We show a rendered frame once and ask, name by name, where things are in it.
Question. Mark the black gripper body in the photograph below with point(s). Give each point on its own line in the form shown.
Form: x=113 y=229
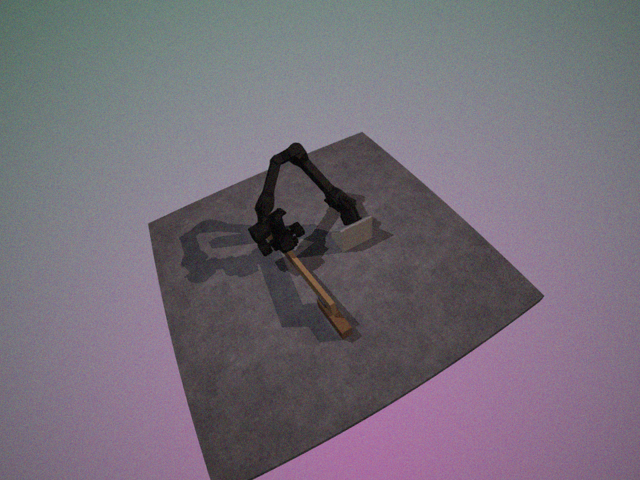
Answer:
x=265 y=247

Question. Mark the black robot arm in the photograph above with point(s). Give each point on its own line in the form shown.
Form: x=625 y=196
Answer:
x=335 y=198

